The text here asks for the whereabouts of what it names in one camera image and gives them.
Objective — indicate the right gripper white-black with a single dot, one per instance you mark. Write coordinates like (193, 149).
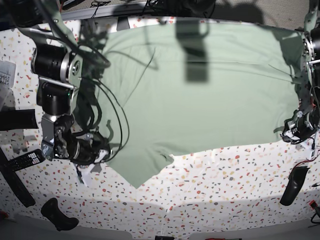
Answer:
(90, 150)

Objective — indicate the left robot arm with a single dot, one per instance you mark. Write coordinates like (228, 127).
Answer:
(310, 59)

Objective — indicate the black curved handle piece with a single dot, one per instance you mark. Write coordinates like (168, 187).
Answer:
(51, 211)

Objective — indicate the long black bar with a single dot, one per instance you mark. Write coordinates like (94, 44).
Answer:
(14, 182)

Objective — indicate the green T-shirt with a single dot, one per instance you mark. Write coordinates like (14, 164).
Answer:
(186, 87)

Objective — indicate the black cylinder tube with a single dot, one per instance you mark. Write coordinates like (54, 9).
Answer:
(18, 120)

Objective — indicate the clear plastic parts box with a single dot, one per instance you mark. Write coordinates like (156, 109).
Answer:
(7, 79)

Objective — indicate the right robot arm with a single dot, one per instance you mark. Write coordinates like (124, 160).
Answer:
(57, 60)

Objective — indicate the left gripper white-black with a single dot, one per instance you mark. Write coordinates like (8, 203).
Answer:
(303, 129)

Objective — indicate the black remote control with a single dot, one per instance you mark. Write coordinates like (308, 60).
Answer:
(26, 160)

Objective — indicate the black curved shell part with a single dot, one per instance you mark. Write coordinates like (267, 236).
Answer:
(296, 180)

